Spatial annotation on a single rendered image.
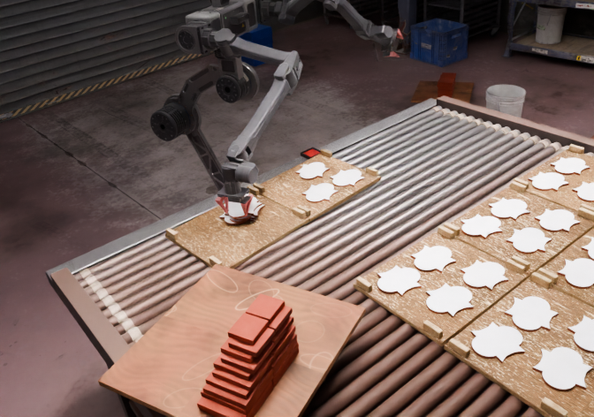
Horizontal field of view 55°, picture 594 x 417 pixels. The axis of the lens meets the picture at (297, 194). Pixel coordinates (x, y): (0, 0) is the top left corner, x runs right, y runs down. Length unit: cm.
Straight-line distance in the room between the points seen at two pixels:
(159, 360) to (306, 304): 41
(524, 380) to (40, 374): 237
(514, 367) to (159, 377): 89
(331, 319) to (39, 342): 216
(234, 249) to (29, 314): 185
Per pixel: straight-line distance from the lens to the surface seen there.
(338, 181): 235
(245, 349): 130
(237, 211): 214
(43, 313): 361
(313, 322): 156
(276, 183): 239
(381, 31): 290
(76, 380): 313
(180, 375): 150
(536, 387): 160
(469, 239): 204
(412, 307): 175
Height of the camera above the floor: 211
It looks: 31 degrees down
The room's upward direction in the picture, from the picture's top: 6 degrees counter-clockwise
